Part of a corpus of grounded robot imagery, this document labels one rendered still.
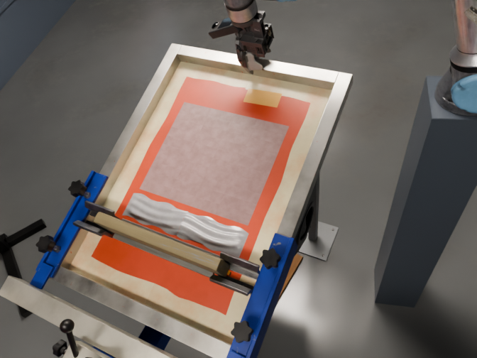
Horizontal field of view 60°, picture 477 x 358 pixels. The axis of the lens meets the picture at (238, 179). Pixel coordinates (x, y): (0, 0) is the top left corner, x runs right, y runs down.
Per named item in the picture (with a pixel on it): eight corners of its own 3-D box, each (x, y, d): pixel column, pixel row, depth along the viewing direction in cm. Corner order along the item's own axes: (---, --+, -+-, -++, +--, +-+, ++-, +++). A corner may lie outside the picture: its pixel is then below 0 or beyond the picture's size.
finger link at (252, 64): (262, 83, 119) (259, 57, 111) (244, 79, 121) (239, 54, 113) (267, 76, 120) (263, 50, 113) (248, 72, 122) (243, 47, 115)
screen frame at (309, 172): (176, 51, 135) (172, 42, 132) (353, 82, 114) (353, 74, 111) (51, 277, 111) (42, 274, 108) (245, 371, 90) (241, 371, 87)
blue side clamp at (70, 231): (104, 180, 122) (91, 170, 116) (118, 185, 120) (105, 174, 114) (52, 275, 113) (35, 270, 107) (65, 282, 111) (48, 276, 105)
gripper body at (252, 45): (265, 60, 111) (255, 27, 100) (236, 55, 114) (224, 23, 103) (275, 38, 113) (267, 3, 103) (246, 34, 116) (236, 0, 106)
